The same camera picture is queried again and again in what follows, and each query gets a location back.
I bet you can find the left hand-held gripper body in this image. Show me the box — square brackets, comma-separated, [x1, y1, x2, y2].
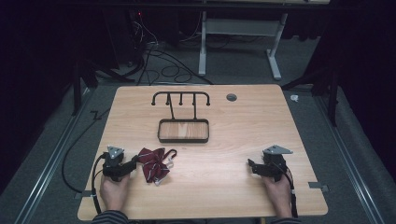
[102, 145, 134, 183]

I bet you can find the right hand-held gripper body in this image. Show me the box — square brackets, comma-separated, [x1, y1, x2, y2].
[255, 144, 294, 183]

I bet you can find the dark red striped bow tie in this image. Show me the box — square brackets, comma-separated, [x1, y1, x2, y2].
[136, 147, 178, 187]

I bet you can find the person's left hand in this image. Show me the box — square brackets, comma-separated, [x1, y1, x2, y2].
[99, 174, 132, 213]

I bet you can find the person's right hand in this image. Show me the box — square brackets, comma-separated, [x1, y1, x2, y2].
[262, 175, 294, 218]

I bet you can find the person's left striped sleeve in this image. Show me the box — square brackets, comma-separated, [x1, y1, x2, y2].
[91, 209, 130, 224]

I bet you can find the person's striped sleeve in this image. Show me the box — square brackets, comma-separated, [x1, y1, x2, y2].
[91, 209, 130, 224]
[270, 217, 304, 224]

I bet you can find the person's right striped sleeve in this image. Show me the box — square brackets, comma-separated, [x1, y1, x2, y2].
[270, 217, 304, 224]

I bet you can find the black hook rack with tray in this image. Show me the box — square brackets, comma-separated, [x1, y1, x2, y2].
[150, 91, 211, 144]

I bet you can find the black metal stand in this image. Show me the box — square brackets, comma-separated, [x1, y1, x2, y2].
[280, 66, 341, 128]
[70, 58, 138, 117]

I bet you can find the left hand-held gripper cable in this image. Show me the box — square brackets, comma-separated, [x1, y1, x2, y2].
[91, 152, 109, 217]

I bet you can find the hand-held gripper cable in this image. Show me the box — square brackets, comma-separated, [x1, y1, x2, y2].
[274, 161, 299, 218]
[91, 152, 109, 217]

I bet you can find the right hand-held gripper cable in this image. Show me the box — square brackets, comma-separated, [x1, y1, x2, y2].
[274, 161, 299, 218]

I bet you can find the black floor cable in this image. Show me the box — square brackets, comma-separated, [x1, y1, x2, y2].
[61, 106, 111, 194]

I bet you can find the metal floor rail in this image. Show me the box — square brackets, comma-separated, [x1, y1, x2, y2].
[13, 87, 96, 224]
[312, 92, 389, 224]

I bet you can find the tangle of black floor cables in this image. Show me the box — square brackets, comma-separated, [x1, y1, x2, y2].
[124, 12, 216, 87]

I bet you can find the white metal desk frame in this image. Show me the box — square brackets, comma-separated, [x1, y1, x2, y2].
[198, 11, 290, 81]

